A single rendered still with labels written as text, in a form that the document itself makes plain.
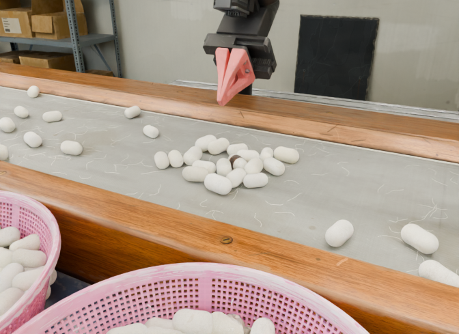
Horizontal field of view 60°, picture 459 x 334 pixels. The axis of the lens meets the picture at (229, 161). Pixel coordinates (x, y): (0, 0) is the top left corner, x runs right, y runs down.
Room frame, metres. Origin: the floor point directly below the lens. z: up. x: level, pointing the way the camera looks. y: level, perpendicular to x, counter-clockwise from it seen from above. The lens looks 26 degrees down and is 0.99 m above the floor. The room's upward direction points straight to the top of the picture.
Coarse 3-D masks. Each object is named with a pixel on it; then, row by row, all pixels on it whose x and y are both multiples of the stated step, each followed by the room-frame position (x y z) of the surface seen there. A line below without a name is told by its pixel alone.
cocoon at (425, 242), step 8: (408, 224) 0.33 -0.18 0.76; (408, 232) 0.32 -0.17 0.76; (416, 232) 0.32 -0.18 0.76; (424, 232) 0.31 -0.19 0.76; (408, 240) 0.32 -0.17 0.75; (416, 240) 0.31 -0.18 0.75; (424, 240) 0.31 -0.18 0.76; (432, 240) 0.31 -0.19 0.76; (416, 248) 0.31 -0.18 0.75; (424, 248) 0.30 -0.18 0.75; (432, 248) 0.30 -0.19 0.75
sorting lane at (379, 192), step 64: (0, 128) 0.65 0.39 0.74; (64, 128) 0.65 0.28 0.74; (128, 128) 0.65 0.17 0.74; (192, 128) 0.65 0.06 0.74; (128, 192) 0.43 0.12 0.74; (192, 192) 0.43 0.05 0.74; (256, 192) 0.43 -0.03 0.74; (320, 192) 0.43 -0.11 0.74; (384, 192) 0.43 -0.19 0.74; (448, 192) 0.43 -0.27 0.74; (384, 256) 0.31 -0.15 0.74; (448, 256) 0.31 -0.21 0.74
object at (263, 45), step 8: (240, 40) 0.61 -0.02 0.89; (248, 40) 0.60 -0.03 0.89; (256, 40) 0.59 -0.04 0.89; (264, 40) 0.59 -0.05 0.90; (248, 48) 0.61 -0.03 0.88; (256, 48) 0.59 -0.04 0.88; (264, 48) 0.59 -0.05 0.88; (272, 48) 0.60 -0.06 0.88; (256, 56) 0.62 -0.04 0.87; (264, 56) 0.61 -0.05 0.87; (272, 56) 0.60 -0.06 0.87; (216, 64) 0.66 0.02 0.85; (272, 64) 0.61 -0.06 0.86
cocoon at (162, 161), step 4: (160, 152) 0.50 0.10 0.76; (164, 152) 0.51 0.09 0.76; (156, 156) 0.50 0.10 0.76; (160, 156) 0.49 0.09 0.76; (164, 156) 0.49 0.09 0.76; (156, 160) 0.49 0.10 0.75; (160, 160) 0.49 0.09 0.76; (164, 160) 0.49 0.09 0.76; (168, 160) 0.49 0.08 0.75; (156, 164) 0.49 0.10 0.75; (160, 164) 0.48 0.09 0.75; (164, 164) 0.48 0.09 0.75; (168, 164) 0.49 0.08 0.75; (160, 168) 0.49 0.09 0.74; (164, 168) 0.49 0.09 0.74
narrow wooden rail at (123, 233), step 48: (48, 192) 0.38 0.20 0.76; (96, 192) 0.38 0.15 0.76; (96, 240) 0.33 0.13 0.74; (144, 240) 0.30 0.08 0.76; (192, 240) 0.30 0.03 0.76; (240, 240) 0.30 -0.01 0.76; (288, 240) 0.30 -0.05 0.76; (240, 288) 0.26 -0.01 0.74; (336, 288) 0.24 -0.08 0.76; (384, 288) 0.24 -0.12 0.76; (432, 288) 0.24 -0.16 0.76
